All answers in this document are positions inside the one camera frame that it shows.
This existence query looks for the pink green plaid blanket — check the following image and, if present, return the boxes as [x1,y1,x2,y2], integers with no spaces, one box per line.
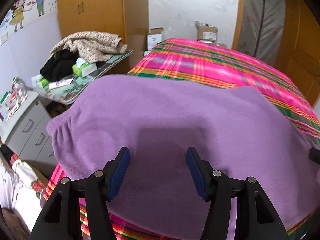
[41,38,320,240]

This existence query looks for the beige floral cloth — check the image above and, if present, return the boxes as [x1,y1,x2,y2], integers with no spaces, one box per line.
[50,31,128,63]

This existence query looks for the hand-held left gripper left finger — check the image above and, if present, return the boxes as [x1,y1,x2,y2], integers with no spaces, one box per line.
[29,147,130,240]

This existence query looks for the black garment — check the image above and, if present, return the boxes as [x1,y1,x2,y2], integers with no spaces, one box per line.
[40,49,78,82]

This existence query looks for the wooden door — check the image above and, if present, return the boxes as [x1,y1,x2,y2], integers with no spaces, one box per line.
[274,0,320,105]

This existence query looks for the purple fleece garment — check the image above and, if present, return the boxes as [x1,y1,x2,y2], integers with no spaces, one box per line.
[46,74,320,240]

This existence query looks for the green tissue pack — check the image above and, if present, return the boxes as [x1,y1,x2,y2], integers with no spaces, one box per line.
[72,58,97,77]
[31,74,50,89]

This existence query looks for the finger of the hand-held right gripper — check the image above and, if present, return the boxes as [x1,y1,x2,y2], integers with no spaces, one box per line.
[309,148,320,165]

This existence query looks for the white tube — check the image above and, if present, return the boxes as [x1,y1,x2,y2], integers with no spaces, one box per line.
[48,78,74,90]

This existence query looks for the wooden door frame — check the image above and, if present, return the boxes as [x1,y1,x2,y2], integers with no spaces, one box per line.
[231,0,245,50]

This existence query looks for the grey drawer cabinet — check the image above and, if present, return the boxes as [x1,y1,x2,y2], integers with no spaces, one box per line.
[0,91,59,170]

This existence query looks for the white cardboard box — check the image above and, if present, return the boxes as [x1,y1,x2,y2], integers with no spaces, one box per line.
[147,27,164,52]

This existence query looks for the group of cosmetic bottles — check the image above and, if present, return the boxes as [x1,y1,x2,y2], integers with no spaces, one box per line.
[0,77,28,120]

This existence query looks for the glass top side table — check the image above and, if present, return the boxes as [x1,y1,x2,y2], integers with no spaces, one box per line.
[32,49,134,104]

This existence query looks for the plastic wrapped packages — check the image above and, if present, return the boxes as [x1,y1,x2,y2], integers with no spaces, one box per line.
[197,39,227,48]

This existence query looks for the grey plastic covered rack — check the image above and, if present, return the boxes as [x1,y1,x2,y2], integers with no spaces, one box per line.
[236,0,287,64]

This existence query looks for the open brown cardboard box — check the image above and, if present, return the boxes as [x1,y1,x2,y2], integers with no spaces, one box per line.
[195,21,219,42]

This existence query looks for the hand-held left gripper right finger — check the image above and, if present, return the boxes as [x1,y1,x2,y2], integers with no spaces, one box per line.
[186,147,288,240]

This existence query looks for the cartoon wall sticker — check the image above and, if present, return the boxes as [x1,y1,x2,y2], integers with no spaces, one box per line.
[0,0,58,33]

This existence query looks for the wooden wardrobe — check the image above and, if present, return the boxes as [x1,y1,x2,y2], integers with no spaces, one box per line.
[57,0,150,53]

